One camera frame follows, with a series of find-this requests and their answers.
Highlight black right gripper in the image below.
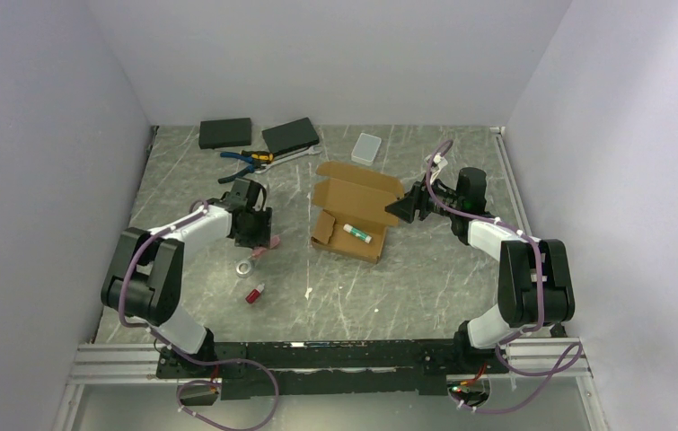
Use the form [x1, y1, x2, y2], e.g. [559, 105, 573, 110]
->
[385, 172, 462, 224]

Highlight pink plastic tube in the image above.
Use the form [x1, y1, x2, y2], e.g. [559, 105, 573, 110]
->
[250, 235, 281, 259]

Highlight green white glue stick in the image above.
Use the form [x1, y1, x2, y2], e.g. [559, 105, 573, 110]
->
[343, 224, 372, 243]

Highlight brown cardboard paper box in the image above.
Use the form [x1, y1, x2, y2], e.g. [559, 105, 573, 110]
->
[311, 161, 404, 264]

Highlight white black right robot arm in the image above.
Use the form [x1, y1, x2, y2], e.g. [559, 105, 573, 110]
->
[385, 167, 576, 373]

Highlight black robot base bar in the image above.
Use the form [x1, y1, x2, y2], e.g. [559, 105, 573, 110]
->
[156, 336, 506, 400]

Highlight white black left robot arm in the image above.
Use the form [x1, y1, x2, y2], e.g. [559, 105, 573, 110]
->
[101, 179, 273, 377]

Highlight black flat box left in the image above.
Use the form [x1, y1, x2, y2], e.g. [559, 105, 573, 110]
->
[198, 118, 252, 150]

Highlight black flat box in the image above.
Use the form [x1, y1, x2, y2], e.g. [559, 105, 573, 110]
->
[261, 118, 320, 156]
[198, 118, 252, 150]

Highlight black flat box right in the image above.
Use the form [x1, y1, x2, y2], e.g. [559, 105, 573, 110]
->
[261, 118, 320, 156]

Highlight silver tape roll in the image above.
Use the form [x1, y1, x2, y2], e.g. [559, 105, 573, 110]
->
[234, 259, 256, 278]

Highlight small red bottle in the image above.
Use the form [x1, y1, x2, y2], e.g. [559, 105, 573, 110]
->
[245, 284, 266, 304]

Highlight translucent white plastic container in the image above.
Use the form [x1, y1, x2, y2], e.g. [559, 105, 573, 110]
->
[350, 133, 383, 166]

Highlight silver wrench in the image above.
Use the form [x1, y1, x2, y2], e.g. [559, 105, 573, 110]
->
[254, 145, 323, 174]

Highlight blue handled pliers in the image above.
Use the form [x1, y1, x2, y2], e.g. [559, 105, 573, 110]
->
[217, 152, 265, 184]

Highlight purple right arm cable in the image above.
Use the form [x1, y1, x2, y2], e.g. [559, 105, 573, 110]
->
[424, 138, 585, 417]

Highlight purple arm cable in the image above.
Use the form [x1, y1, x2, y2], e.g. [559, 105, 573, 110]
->
[424, 138, 585, 417]
[118, 199, 281, 431]

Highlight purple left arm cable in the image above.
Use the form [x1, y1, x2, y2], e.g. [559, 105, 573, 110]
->
[118, 199, 281, 431]

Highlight aluminium frame rail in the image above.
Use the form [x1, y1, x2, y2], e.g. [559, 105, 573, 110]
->
[66, 338, 575, 400]

